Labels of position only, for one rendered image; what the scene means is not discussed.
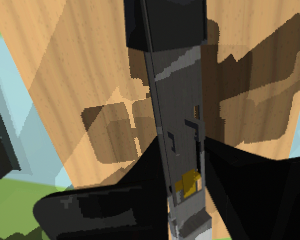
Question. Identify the light wooden board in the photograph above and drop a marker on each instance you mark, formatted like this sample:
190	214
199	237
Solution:
92	92

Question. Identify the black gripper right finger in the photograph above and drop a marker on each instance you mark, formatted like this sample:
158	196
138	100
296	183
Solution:
253	194

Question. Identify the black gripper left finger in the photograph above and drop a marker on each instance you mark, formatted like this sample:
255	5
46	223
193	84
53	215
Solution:
137	202

